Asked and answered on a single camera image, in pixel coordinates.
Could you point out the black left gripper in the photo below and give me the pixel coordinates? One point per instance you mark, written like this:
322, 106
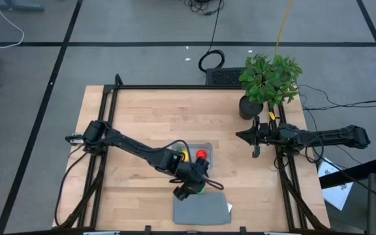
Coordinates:
191, 173

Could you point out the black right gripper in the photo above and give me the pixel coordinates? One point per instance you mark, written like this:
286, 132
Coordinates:
273, 135

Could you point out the green toy pear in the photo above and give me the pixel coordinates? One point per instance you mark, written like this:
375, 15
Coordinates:
202, 190

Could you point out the yellow toy lemon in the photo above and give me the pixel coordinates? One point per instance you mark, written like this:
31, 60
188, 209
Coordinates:
185, 156

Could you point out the translucent plastic tupperware container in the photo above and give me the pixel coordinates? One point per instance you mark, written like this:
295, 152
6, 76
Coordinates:
209, 150

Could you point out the dark green toy vegetable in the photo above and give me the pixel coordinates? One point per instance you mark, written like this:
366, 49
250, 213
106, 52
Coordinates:
179, 151

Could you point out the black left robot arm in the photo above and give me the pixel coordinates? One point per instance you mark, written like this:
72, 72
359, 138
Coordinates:
126, 143

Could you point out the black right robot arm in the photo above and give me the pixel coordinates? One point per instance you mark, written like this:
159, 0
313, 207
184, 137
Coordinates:
335, 137

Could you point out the grey cloth mat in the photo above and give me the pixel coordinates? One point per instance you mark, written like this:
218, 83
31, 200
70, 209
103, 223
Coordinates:
201, 209

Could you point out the white paper tag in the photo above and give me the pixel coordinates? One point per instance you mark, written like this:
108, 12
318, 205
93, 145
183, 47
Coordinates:
229, 208

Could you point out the green plant in black pot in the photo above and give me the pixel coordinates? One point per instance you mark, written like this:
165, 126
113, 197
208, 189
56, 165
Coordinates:
266, 81

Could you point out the white paper sheet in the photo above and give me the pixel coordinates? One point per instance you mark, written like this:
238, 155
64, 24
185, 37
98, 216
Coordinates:
338, 192

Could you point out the yellow frame tag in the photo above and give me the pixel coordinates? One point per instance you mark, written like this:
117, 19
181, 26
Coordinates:
271, 115

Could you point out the black aluminium rig frame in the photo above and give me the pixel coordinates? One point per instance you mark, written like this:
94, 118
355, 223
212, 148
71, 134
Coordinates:
175, 87

